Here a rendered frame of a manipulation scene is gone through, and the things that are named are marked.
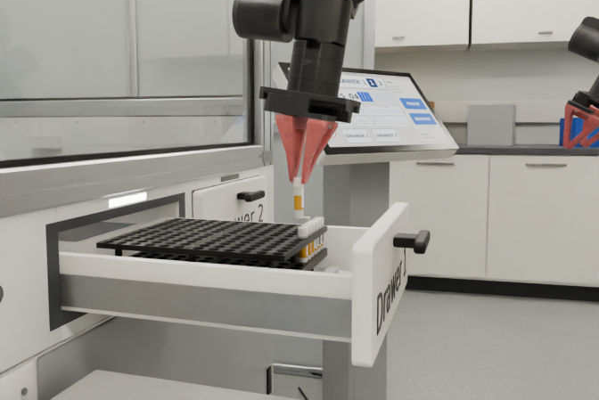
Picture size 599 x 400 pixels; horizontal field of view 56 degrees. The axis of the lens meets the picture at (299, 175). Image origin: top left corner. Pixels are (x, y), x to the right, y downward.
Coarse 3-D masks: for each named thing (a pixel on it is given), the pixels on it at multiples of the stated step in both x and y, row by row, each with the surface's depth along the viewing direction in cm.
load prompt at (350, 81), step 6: (342, 78) 159; (348, 78) 160; (354, 78) 162; (360, 78) 164; (366, 78) 165; (372, 78) 167; (378, 78) 168; (342, 84) 157; (348, 84) 159; (354, 84) 160; (360, 84) 162; (366, 84) 163; (372, 84) 165; (378, 84) 167; (384, 84) 168
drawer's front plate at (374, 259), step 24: (384, 216) 63; (360, 240) 51; (384, 240) 55; (360, 264) 48; (384, 264) 55; (360, 288) 49; (384, 288) 56; (360, 312) 49; (360, 336) 49; (384, 336) 57; (360, 360) 49
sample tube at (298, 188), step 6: (294, 180) 63; (300, 180) 63; (294, 186) 63; (300, 186) 63; (294, 192) 63; (300, 192) 63; (294, 198) 63; (300, 198) 63; (294, 204) 63; (300, 204) 63; (294, 210) 63; (300, 210) 63; (294, 216) 63; (300, 216) 63
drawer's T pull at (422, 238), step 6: (396, 234) 62; (402, 234) 62; (408, 234) 62; (414, 234) 62; (420, 234) 61; (426, 234) 61; (396, 240) 60; (402, 240) 60; (408, 240) 60; (414, 240) 60; (420, 240) 58; (426, 240) 59; (396, 246) 61; (402, 246) 60; (408, 246) 60; (414, 246) 58; (420, 246) 58; (426, 246) 59; (414, 252) 58; (420, 252) 58
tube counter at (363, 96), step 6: (348, 90) 157; (354, 96) 156; (360, 96) 158; (366, 96) 159; (372, 96) 161; (378, 96) 162; (384, 96) 164; (390, 96) 166; (378, 102) 160; (384, 102) 162; (390, 102) 164; (396, 102) 165
